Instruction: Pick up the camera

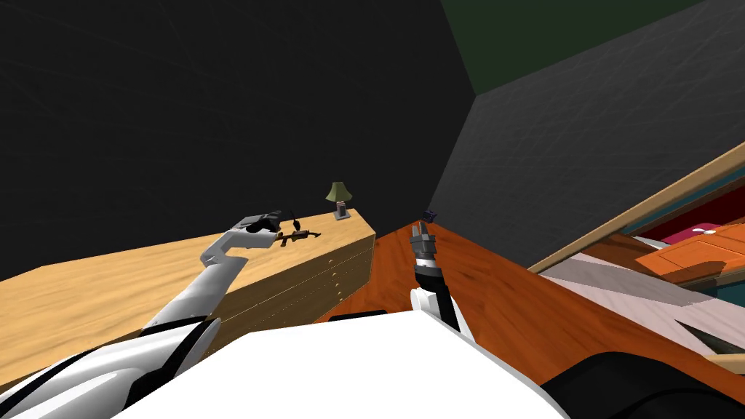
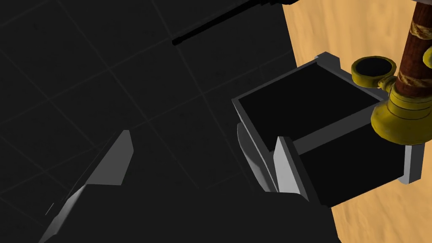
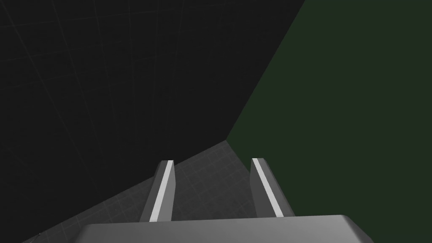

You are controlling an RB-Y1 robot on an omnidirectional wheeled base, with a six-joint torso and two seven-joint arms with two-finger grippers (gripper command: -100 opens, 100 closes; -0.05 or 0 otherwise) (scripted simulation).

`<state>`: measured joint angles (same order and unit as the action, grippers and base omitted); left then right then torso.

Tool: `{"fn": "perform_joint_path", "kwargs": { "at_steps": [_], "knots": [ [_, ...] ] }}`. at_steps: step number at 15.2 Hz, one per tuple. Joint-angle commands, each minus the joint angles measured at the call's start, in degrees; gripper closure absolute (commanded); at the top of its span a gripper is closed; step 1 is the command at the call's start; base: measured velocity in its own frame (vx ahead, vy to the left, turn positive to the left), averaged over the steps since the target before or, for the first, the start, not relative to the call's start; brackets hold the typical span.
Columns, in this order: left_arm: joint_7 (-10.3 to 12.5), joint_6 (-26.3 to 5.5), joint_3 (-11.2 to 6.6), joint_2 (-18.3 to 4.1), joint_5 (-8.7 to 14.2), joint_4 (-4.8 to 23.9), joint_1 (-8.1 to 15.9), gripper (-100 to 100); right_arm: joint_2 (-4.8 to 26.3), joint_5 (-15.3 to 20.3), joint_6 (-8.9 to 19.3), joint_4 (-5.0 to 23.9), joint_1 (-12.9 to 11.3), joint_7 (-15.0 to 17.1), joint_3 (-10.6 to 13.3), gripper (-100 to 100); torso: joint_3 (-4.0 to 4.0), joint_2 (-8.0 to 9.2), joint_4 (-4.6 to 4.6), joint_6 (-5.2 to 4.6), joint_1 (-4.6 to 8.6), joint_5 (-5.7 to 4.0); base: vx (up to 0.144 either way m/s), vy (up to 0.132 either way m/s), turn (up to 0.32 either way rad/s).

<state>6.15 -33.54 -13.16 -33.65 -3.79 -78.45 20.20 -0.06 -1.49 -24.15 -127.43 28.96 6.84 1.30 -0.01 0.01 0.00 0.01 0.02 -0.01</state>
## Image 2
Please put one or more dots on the tan wooden table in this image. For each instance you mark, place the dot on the tan wooden table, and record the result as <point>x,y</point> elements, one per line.
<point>337,30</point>

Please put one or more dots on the thin black bar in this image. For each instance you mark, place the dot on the thin black bar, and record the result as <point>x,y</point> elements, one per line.
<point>219,22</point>

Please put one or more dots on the brown and gold candle holder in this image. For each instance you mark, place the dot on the brown and gold candle holder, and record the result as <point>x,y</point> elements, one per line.
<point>410,84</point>

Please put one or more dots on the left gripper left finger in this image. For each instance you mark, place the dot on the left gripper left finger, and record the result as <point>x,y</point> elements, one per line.
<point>111,165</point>

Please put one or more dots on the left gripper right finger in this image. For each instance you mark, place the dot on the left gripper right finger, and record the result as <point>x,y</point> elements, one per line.
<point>286,168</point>

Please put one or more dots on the black box with grey rim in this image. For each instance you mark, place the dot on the black box with grey rim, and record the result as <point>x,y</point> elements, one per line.
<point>324,101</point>

